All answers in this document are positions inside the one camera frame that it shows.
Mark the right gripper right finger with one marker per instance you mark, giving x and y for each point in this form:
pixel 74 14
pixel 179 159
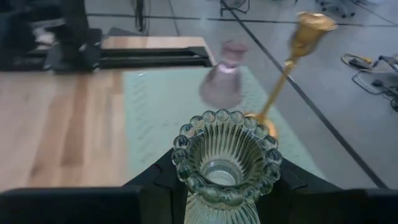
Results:
pixel 326 205

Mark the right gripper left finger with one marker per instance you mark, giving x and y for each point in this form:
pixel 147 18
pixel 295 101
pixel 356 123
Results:
pixel 93 205

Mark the green ribbed glass candle holder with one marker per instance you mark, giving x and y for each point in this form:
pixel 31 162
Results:
pixel 227 174

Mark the pink ribbed glass candle holder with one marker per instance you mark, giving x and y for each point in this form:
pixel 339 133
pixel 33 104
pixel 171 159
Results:
pixel 222 84

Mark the gold metal candlestick holder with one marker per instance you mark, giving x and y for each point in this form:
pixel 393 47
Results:
pixel 306 31

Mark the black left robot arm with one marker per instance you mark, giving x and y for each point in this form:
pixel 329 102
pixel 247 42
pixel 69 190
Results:
pixel 73 37

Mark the green perforated metal stand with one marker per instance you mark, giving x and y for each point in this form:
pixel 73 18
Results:
pixel 161 109

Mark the office chair wheel base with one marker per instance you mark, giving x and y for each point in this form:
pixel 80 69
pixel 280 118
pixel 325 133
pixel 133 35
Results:
pixel 335 7

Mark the black metal stand frame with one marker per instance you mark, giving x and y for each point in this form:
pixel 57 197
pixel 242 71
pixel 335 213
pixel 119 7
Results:
pixel 234 6

